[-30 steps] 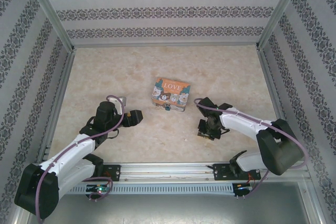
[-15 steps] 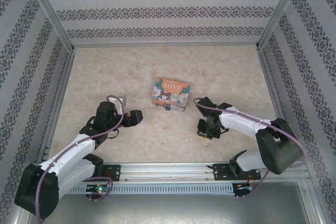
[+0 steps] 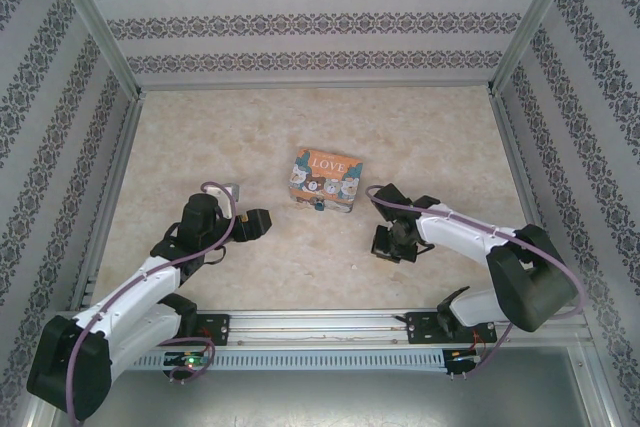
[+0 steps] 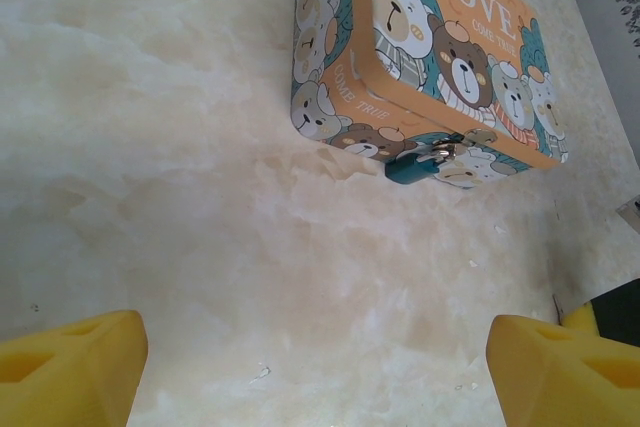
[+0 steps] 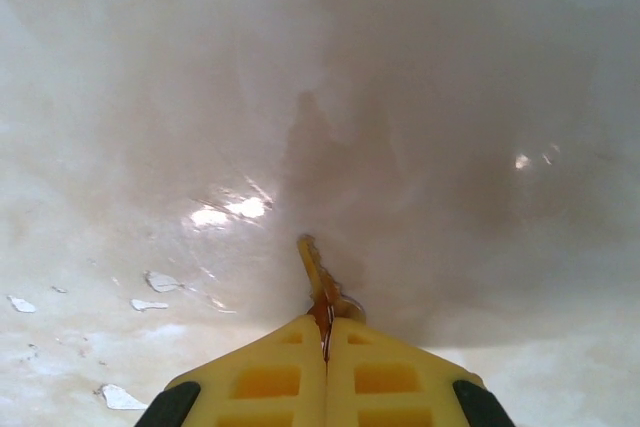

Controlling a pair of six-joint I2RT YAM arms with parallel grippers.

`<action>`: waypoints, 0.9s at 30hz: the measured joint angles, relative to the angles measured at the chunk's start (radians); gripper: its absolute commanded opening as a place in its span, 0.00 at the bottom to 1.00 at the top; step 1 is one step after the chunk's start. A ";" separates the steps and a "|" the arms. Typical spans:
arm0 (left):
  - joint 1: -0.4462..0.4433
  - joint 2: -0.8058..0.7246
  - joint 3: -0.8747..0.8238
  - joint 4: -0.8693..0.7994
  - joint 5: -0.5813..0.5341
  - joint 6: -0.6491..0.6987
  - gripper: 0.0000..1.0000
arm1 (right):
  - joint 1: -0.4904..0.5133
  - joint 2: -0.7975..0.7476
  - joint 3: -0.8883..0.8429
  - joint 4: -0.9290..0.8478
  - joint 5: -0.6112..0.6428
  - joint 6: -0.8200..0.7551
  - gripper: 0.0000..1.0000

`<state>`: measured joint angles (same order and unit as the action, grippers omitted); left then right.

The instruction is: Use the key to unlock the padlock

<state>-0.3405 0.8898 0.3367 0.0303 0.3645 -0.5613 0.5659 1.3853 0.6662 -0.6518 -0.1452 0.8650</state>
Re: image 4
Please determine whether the silver tin box latch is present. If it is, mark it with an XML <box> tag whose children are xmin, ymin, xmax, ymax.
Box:
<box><xmin>424</xmin><ymin>129</ymin><xmax>499</xmax><ymax>168</ymax></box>

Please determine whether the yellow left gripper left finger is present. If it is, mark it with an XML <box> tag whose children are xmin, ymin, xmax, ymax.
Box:
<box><xmin>0</xmin><ymin>310</ymin><xmax>149</xmax><ymax>427</ymax></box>

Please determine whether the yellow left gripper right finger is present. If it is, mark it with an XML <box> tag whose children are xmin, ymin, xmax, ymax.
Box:
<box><xmin>487</xmin><ymin>291</ymin><xmax>640</xmax><ymax>427</ymax></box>

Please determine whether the orange bear print tin box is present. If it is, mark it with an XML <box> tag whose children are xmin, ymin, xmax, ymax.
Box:
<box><xmin>289</xmin><ymin>0</ymin><xmax>571</xmax><ymax>191</ymax></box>

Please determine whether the aluminium frame side rail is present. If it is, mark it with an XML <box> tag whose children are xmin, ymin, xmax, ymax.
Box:
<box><xmin>615</xmin><ymin>195</ymin><xmax>640</xmax><ymax>219</ymax></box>

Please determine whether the teal padlock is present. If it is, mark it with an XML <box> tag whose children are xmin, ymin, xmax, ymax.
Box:
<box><xmin>384</xmin><ymin>139</ymin><xmax>461</xmax><ymax>187</ymax></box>

